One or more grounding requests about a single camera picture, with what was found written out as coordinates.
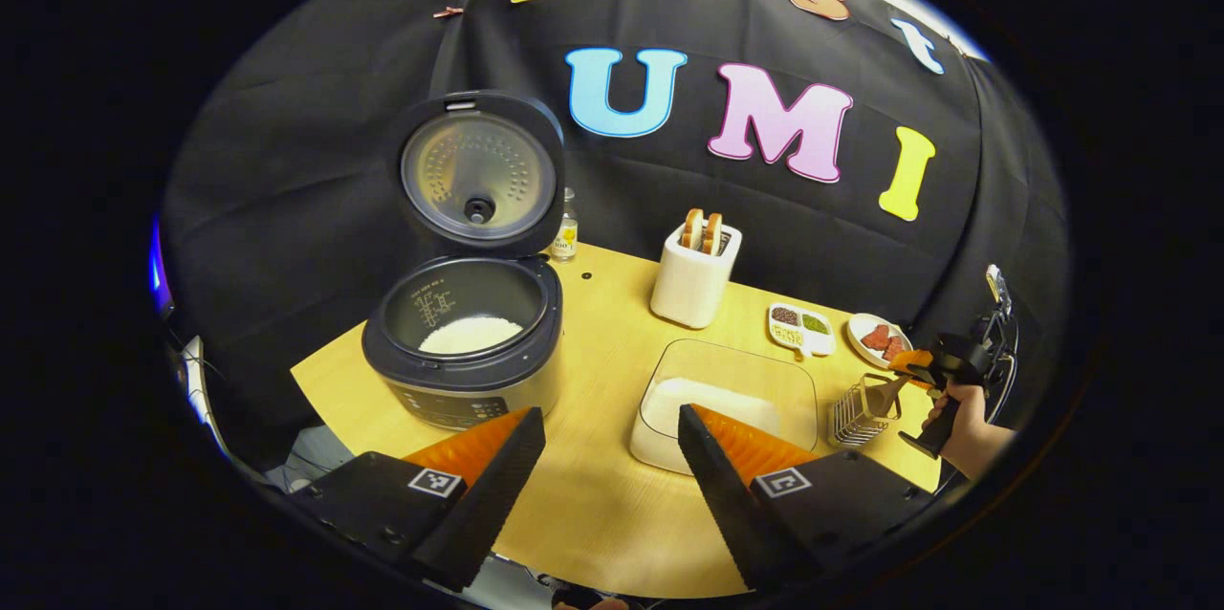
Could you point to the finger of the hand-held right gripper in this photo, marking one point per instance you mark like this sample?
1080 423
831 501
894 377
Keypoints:
913 366

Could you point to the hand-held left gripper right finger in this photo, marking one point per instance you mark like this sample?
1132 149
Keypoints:
727 505

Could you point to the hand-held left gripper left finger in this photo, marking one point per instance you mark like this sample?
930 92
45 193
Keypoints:
497 495

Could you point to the black lidded rice cooker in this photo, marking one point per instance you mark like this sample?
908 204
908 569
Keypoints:
459 390

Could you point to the white rice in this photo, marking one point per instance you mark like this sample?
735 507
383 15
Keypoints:
469 335

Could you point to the red meat piece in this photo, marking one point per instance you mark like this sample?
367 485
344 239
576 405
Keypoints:
895 349
875 337

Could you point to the small white plate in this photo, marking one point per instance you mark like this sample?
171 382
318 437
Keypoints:
861 357

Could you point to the green beans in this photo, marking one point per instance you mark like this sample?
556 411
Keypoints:
815 324

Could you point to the white divided dish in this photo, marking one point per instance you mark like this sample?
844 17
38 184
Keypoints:
801 342

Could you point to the yellow beans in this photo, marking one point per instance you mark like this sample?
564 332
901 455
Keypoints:
789 336

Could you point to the dark brown beans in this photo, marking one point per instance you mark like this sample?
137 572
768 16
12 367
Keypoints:
784 315

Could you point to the clear plastic container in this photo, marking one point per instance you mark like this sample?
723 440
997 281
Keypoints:
765 371

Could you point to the white toaster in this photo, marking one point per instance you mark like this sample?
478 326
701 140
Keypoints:
688 290

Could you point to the toasted bread slice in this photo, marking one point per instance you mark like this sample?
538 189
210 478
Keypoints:
712 235
691 229

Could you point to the small clear glass bottle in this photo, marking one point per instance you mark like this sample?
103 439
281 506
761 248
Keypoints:
564 232

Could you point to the black backdrop cloth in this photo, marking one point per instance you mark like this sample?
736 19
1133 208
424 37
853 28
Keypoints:
306 161

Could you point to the red cloth clip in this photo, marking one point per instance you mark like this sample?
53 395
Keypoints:
448 12

